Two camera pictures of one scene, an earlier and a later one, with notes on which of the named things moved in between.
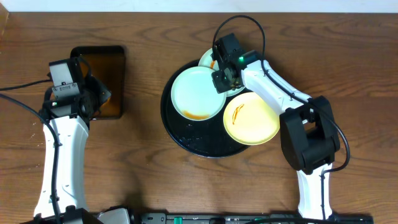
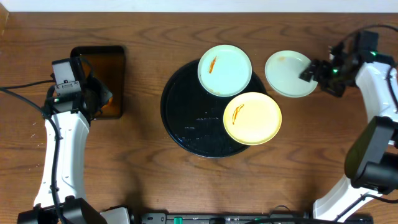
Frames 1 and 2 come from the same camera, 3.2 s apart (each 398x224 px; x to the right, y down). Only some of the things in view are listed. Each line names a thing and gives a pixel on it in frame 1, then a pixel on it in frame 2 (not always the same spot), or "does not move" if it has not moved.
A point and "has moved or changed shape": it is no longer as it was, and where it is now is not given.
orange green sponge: [106, 95] has moved or changed shape
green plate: [194, 96] to [282, 71]
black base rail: [203, 218] does not move
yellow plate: [250, 119] does not move
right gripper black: [221, 87] to [318, 72]
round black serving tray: [203, 139] does not move
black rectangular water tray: [107, 64] does not move
